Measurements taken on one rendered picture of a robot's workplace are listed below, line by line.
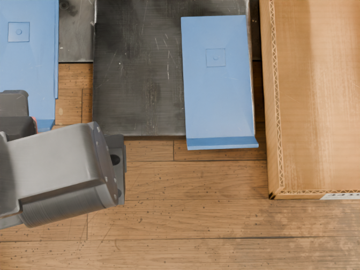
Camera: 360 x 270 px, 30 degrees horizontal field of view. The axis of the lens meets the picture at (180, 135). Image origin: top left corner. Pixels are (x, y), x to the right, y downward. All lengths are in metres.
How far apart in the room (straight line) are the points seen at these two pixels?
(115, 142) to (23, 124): 0.07
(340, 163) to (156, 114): 0.20
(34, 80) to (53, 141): 0.25
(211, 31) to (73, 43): 0.15
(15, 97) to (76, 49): 0.24
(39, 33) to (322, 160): 0.32
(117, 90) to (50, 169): 0.32
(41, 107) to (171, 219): 0.18
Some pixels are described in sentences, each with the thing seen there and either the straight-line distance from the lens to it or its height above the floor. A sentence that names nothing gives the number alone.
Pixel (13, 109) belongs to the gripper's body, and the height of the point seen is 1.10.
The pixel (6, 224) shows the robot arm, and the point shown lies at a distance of 0.44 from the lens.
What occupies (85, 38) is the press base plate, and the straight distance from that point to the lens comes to 0.76.
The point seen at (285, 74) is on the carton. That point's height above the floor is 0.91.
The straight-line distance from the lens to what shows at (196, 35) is 0.73.
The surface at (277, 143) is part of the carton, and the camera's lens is 0.65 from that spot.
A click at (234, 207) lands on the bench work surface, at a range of 0.70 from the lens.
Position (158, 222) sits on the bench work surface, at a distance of 0.70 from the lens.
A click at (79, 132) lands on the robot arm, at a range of 0.40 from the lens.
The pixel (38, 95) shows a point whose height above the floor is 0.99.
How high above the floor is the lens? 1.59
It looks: 75 degrees down
